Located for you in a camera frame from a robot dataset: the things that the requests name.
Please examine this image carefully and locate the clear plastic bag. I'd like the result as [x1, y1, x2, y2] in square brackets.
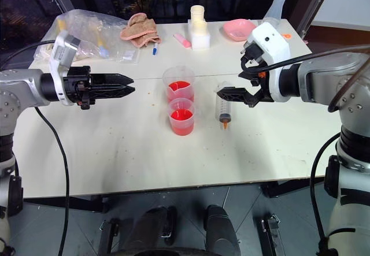
[32, 9, 140, 64]

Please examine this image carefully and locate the clear syringe with orange tip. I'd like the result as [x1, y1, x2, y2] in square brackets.
[215, 83, 234, 131]

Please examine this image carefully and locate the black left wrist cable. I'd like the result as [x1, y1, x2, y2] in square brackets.
[0, 39, 57, 66]

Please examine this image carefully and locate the clear plastic flask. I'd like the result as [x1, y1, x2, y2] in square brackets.
[261, 0, 287, 27]

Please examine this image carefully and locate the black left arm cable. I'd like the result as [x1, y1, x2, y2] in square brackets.
[34, 106, 71, 256]

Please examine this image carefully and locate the small clear plastic cup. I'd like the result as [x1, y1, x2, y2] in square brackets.
[167, 97, 195, 136]

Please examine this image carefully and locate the metal floor clamp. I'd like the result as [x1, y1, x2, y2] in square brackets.
[259, 214, 282, 255]
[99, 217, 120, 255]

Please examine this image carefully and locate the dark rounded shape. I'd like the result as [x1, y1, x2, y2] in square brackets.
[204, 204, 241, 256]

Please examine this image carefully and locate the pink plastic bowl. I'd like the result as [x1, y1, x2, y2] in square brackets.
[222, 18, 258, 42]

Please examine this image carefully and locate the pink crumpled towel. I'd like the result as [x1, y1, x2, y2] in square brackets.
[119, 13, 161, 49]

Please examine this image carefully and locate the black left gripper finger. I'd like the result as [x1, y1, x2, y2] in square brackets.
[90, 73, 135, 88]
[91, 86, 136, 100]

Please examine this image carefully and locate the pink small marker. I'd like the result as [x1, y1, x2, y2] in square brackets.
[172, 33, 193, 49]

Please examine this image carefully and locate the yellow tube with blue cap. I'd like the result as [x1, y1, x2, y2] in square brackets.
[97, 35, 110, 58]

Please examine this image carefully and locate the white plastic bottle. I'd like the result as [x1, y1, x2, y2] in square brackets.
[187, 18, 211, 50]

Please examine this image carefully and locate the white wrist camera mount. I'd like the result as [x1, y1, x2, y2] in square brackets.
[245, 21, 291, 103]
[48, 30, 82, 107]

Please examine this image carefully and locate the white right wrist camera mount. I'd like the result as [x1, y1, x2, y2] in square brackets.
[245, 21, 291, 103]

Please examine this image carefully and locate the large clear plastic cup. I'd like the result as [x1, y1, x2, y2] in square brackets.
[161, 66, 195, 103]

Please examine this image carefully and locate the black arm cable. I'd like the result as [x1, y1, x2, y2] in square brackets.
[34, 106, 71, 256]
[309, 132, 342, 256]

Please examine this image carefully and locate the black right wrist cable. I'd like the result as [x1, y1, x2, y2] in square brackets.
[247, 46, 370, 78]

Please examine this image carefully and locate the small clear zip bag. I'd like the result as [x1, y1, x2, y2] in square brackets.
[119, 49, 139, 64]

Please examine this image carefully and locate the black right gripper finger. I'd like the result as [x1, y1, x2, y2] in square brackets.
[237, 61, 261, 81]
[216, 86, 268, 109]

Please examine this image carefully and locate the brown cable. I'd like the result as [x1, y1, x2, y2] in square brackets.
[327, 61, 370, 113]

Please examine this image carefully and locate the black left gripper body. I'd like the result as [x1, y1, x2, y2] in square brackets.
[62, 65, 97, 111]

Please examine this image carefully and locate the black table frame bar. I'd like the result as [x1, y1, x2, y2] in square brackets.
[261, 177, 328, 199]
[24, 195, 110, 214]

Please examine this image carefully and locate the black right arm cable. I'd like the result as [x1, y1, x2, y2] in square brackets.
[309, 132, 342, 256]

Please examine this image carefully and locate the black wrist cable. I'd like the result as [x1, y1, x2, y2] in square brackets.
[247, 46, 370, 78]
[0, 39, 57, 66]

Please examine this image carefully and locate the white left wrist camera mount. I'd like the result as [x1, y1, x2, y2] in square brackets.
[48, 30, 82, 107]

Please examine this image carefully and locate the cream plastic jar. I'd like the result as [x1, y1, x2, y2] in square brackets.
[190, 5, 207, 27]

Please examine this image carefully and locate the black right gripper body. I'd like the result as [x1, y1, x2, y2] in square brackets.
[240, 42, 270, 90]

